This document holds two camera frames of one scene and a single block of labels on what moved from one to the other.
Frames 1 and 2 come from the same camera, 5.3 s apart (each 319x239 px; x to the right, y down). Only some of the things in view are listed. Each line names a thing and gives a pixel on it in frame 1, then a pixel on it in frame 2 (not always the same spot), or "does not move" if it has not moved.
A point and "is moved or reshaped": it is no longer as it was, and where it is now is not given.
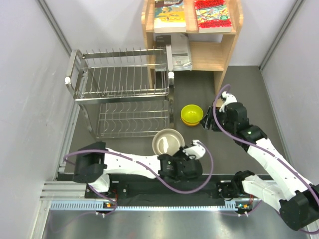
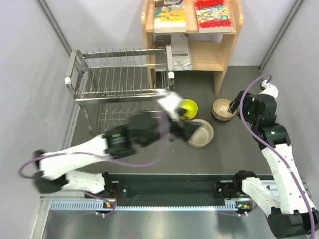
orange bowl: [190, 124] is moved or reshaped
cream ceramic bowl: [168, 141] → [202, 135]
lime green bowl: [192, 113] is moved or reshaped
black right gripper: [207, 121] → [248, 100]
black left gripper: [180, 152] → [184, 134]
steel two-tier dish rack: [124, 92] does not move
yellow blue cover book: [169, 16] does not move
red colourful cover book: [213, 16] does not move
